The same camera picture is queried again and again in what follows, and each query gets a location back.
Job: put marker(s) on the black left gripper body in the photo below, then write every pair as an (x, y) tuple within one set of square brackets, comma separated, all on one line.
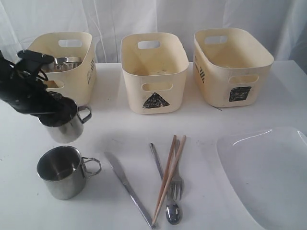
[(24, 91)]

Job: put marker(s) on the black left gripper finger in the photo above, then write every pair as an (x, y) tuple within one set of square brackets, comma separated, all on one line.
[(68, 109)]

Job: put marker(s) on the stainless steel bowl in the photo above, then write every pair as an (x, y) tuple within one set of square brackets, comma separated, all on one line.
[(61, 64)]

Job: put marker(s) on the stainless steel fork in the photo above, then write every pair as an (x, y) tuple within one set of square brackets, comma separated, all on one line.
[(177, 185)]

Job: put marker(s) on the stainless steel spoon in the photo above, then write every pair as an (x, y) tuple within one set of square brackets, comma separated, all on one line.
[(172, 210)]

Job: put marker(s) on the cream bin with circle mark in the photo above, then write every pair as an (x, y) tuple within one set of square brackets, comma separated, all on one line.
[(76, 83)]

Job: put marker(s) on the stainless steel table knife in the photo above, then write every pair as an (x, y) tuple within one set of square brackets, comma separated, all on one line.
[(118, 170)]

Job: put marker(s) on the cream bin with triangle mark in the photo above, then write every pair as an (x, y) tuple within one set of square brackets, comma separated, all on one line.
[(155, 69)]

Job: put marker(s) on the cream bin with square mark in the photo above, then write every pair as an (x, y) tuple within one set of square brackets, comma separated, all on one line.
[(230, 66)]

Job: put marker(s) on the white square ceramic plate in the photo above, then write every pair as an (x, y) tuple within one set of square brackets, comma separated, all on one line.
[(268, 172)]

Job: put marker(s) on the white curtain backdrop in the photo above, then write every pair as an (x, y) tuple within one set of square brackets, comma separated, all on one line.
[(280, 25)]

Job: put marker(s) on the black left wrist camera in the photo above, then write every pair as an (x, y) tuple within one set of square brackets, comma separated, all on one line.
[(32, 61)]

